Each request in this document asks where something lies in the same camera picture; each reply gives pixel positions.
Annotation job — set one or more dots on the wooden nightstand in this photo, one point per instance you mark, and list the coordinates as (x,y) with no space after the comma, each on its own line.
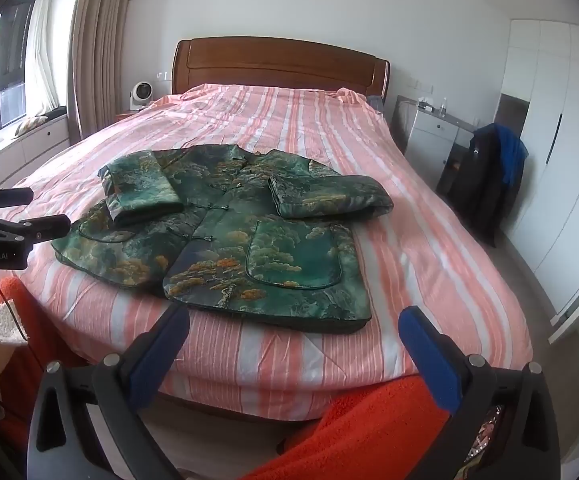
(123,116)

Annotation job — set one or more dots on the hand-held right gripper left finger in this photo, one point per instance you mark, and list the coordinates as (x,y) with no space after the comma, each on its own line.
(159,345)

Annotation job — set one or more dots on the blue pillow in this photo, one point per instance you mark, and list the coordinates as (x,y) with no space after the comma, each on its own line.
(375,102)

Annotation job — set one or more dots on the black jacket on chair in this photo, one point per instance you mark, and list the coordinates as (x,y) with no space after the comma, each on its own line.
(479,180)

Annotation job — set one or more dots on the window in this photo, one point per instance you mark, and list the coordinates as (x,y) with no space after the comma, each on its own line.
(12,60)

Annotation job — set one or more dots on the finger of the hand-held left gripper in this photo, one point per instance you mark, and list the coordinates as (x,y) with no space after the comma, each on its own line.
(44,227)
(12,198)

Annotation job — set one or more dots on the green patterned padded jacket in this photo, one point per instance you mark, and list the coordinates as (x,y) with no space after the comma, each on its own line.
(269,245)

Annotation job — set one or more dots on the bed with pink striped cover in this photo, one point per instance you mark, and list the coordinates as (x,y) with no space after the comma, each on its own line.
(319,125)

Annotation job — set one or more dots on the brown curtain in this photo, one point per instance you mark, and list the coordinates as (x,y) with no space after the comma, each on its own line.
(99,50)

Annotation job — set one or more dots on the white window seat cabinet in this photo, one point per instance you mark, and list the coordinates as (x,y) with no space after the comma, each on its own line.
(34,145)

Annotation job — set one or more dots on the white dresser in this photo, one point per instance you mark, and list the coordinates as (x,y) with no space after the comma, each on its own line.
(429,135)

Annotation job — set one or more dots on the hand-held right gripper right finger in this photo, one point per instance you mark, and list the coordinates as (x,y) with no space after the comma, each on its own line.
(429,360)

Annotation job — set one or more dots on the white sheer curtain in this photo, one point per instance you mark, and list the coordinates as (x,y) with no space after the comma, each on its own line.
(42,60)

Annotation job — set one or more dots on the light cushion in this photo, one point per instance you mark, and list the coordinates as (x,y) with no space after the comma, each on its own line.
(30,124)

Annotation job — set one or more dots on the blue garment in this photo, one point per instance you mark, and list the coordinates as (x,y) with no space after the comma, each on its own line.
(512,155)

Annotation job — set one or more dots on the orange fleece robe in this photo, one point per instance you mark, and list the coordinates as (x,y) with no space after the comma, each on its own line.
(369,435)

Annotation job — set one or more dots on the white wardrobe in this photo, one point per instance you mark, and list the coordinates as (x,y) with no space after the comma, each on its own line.
(564,135)

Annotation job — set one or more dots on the wooden headboard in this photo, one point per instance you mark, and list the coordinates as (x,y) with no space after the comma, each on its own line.
(279,67)

